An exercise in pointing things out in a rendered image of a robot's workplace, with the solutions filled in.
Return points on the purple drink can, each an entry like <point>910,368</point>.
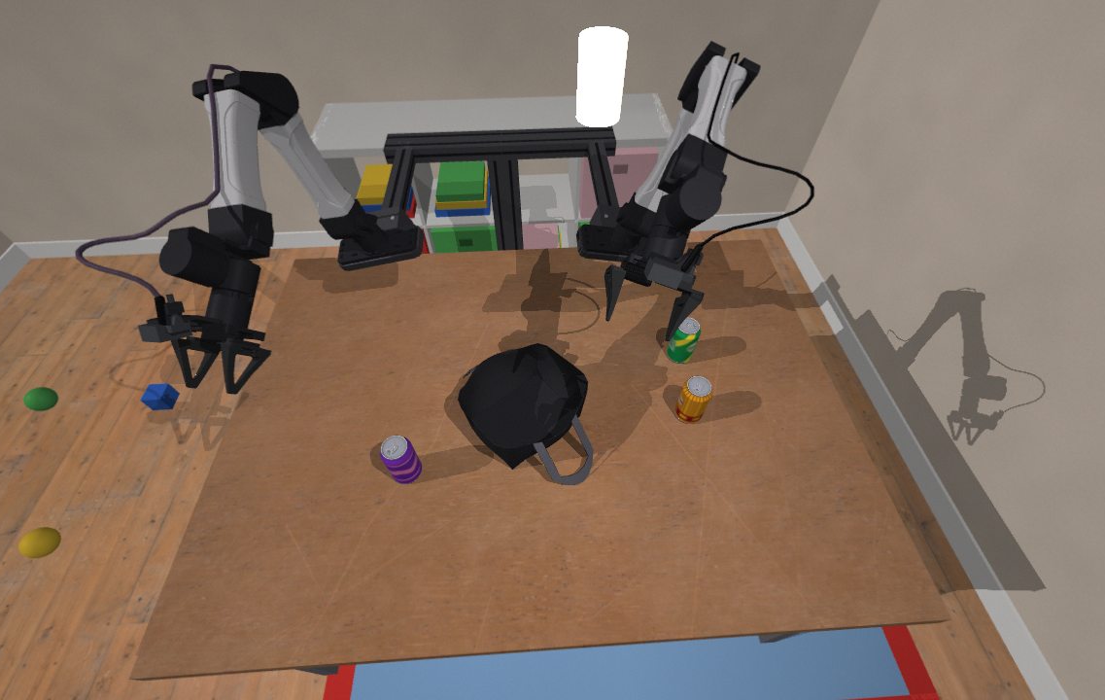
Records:
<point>400,458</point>

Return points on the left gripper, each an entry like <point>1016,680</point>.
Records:
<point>668,250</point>

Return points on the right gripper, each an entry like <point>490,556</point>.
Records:
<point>224,327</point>

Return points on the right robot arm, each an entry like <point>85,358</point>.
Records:
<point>240,229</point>

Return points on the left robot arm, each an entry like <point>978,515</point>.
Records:
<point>690,168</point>

